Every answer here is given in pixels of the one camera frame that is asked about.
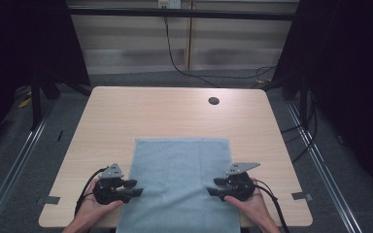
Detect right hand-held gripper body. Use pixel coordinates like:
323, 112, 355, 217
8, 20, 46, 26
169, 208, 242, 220
224, 161, 261, 203

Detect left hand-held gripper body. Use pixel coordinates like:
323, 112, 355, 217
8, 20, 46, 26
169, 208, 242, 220
92, 162, 126, 206

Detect grey-blue fleece towel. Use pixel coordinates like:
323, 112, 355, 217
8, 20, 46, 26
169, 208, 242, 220
116, 138, 242, 233

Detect person's right hand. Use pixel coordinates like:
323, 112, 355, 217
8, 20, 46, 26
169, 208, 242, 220
223, 179, 268, 227

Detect person's left hand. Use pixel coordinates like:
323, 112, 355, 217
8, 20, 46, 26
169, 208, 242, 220
76, 179, 124, 229

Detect grey tape strip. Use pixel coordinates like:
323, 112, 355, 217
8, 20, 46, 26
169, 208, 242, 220
43, 195, 61, 206
290, 191, 314, 202

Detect black metal stand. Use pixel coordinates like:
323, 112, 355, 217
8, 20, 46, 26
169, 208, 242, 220
29, 76, 44, 131

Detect black curtain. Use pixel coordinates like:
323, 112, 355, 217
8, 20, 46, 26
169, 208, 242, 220
0, 0, 91, 163
273, 0, 373, 203

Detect black horizontal bar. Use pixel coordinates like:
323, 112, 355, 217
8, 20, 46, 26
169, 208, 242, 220
67, 7, 298, 22

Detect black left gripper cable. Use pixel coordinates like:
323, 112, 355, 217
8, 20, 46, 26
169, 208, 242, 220
74, 166, 110, 217

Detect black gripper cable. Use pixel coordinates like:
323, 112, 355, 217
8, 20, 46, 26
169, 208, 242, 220
74, 166, 110, 217
254, 179, 291, 233

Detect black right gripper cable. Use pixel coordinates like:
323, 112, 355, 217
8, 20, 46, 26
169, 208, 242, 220
254, 179, 291, 233

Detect metal floor rail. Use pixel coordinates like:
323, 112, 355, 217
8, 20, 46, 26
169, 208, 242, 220
0, 105, 56, 233
286, 102, 365, 233

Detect black floor cables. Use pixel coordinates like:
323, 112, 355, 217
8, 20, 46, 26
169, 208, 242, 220
280, 88, 319, 164

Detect black wall cable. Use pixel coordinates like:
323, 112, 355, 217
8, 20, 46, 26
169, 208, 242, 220
163, 16, 277, 89

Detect white wall outlet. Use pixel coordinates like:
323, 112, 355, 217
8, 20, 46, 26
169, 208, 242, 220
157, 0, 183, 10

